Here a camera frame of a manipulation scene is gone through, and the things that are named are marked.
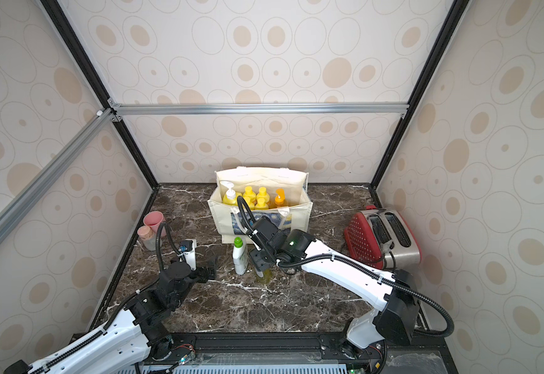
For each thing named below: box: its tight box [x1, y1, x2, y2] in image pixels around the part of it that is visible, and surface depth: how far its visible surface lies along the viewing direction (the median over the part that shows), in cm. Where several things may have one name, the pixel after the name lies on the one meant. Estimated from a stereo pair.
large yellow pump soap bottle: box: [219, 179, 240, 207], surface depth 87 cm
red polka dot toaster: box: [343, 205, 423, 271], surface depth 81 cm
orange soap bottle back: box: [243, 185, 257, 208], surface depth 89 cm
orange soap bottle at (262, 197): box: [255, 186, 271, 206], surface depth 89 cm
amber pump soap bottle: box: [274, 187, 287, 207], surface depth 88 cm
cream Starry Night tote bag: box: [207, 166, 313, 244], surface depth 87 cm
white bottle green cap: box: [232, 236, 249, 276], surface depth 81 cm
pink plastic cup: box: [143, 210, 167, 237], surface depth 97 cm
